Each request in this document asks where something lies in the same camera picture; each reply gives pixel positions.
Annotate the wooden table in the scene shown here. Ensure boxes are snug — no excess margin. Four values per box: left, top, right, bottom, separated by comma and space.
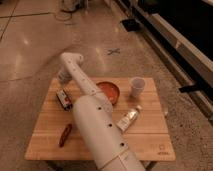
25, 78, 176, 161

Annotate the red brown sausage toy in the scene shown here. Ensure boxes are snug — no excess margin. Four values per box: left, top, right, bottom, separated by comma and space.
59, 124, 72, 147

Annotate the orange bowl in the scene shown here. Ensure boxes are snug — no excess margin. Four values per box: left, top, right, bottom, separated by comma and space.
97, 81, 120, 105

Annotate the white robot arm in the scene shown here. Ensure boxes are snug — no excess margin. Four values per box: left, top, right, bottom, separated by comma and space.
58, 52, 146, 171

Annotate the translucent plastic cup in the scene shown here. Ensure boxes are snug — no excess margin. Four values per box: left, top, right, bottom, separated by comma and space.
130, 77, 145, 98

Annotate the clear plastic bottle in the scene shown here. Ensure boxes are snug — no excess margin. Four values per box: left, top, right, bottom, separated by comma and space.
116, 105, 142, 132

